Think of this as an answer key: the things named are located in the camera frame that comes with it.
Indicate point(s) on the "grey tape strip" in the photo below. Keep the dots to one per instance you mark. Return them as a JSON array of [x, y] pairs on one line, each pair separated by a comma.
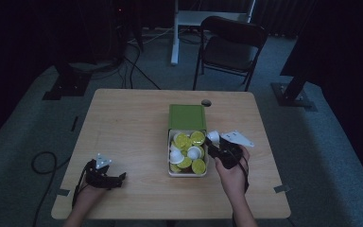
[[281, 188], [63, 192]]

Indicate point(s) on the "person's left hand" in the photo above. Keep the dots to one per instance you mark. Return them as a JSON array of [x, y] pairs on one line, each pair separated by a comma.
[[89, 193]]

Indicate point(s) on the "white plastic coffee capsule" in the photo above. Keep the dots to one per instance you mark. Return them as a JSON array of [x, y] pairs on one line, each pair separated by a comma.
[[213, 136]]

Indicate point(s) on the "person's right hand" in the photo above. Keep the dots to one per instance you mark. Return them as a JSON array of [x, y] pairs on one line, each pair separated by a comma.
[[233, 178]]

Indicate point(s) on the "round dark table grommet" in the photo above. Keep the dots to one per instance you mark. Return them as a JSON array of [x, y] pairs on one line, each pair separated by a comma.
[[206, 102]]

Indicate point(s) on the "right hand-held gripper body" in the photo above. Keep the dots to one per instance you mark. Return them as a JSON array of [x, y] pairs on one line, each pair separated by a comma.
[[231, 151]]

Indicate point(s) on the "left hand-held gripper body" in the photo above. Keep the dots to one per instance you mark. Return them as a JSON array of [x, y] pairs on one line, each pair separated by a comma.
[[96, 175]]

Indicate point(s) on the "black folding chair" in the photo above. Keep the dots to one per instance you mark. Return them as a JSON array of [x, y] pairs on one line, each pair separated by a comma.
[[230, 47]]

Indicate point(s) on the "pile of yellow-lidded capsules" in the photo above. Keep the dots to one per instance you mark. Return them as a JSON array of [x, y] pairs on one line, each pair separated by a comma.
[[187, 151]]

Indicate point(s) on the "black stand with flat base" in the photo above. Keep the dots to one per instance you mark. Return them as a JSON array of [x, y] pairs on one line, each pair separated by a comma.
[[291, 93], [67, 83]]

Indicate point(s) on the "white box with green lid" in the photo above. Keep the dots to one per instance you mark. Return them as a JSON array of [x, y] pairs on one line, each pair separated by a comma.
[[186, 118]]

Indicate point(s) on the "small black stick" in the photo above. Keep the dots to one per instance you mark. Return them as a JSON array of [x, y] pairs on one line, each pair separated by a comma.
[[74, 123]]

